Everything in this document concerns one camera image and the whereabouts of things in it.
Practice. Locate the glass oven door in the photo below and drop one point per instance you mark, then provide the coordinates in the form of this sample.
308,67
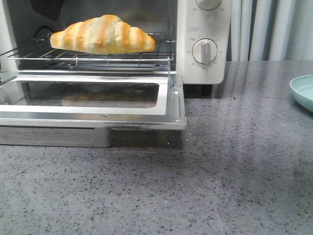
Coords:
92,101

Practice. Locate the golden croissant bread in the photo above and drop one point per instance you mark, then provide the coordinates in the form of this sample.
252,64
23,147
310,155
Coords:
107,34

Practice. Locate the black right oven foot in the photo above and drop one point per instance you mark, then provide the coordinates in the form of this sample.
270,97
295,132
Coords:
206,90

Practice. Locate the white Toshiba toaster oven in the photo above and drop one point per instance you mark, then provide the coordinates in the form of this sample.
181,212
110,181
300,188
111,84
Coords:
182,21

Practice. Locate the lower timer knob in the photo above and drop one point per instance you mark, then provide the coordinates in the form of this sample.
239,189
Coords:
204,51

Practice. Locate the upper temperature knob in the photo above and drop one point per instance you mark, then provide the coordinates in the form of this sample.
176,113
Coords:
208,4

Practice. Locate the pale grey curtain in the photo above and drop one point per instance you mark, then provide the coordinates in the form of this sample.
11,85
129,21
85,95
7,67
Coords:
272,30

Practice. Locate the light green plate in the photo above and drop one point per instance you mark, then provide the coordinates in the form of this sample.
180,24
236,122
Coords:
302,91

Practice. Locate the steel oven door handle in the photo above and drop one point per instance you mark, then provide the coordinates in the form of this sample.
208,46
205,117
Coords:
46,136

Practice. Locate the metal wire oven rack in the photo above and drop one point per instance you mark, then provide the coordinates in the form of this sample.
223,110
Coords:
38,54

